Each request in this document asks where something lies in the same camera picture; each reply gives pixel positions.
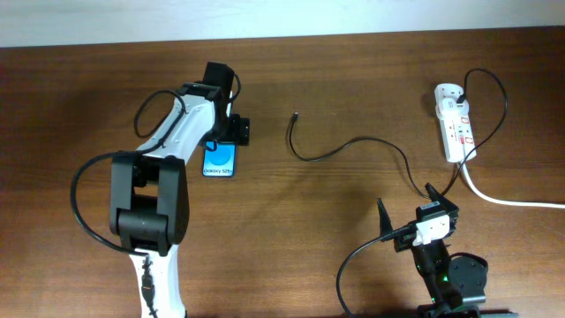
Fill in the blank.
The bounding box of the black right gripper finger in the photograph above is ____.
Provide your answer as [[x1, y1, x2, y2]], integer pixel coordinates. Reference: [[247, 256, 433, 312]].
[[377, 198, 394, 237], [425, 183, 457, 212]]

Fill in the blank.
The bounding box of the blue Samsung Galaxy smartphone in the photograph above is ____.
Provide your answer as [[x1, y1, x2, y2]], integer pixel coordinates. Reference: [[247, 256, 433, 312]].
[[202, 141, 237, 178]]

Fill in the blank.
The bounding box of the black USB charging cable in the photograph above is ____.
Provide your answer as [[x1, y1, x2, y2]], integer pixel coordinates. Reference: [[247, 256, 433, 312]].
[[288, 67, 509, 201]]

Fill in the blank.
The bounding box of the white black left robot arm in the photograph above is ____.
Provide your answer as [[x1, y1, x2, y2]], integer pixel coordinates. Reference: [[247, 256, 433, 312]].
[[109, 62, 250, 317]]

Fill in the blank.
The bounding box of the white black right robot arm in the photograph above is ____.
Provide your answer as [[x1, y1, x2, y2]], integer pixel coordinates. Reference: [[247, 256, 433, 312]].
[[377, 184, 463, 311]]

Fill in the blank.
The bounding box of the white USB charger plug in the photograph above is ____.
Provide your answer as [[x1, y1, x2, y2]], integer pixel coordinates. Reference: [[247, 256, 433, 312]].
[[436, 96, 469, 120]]

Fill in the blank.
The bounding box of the white power strip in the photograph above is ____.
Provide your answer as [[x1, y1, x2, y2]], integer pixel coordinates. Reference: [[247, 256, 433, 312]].
[[434, 83, 476, 163]]

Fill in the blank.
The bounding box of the white power strip cord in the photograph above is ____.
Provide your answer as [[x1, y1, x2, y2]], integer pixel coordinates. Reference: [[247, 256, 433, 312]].
[[458, 161, 565, 210]]

